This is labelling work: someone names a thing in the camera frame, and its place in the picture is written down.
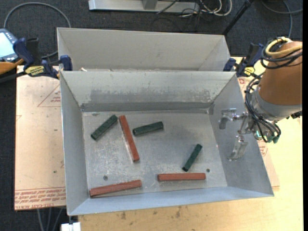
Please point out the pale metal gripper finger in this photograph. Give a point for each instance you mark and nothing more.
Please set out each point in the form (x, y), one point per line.
(228, 114)
(239, 147)

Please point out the dark green flat block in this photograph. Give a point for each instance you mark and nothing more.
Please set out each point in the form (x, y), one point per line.
(104, 127)
(192, 157)
(148, 128)

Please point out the red-brown flat block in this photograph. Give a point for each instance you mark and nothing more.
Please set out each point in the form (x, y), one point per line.
(115, 188)
(129, 138)
(181, 177)

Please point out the grey metal bin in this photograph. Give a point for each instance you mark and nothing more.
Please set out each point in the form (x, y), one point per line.
(154, 143)

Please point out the brown cardboard board red print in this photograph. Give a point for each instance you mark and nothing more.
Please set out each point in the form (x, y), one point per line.
(38, 141)

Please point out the black cylinder on white bracket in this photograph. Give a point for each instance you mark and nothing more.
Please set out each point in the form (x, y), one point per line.
(297, 115)

